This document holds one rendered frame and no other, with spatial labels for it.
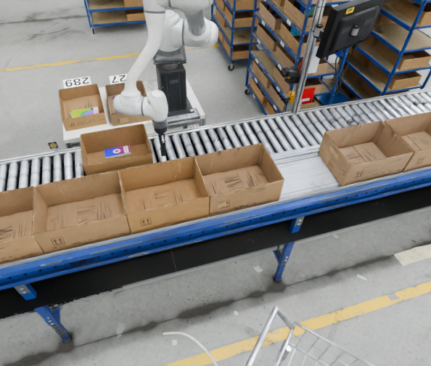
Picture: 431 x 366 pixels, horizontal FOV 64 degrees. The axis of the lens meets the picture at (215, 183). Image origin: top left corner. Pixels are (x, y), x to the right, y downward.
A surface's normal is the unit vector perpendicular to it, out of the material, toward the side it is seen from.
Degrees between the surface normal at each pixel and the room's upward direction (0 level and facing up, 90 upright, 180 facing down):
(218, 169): 89
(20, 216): 2
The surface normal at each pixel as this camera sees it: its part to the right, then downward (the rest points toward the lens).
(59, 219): 0.02, -0.67
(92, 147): 0.32, 0.70
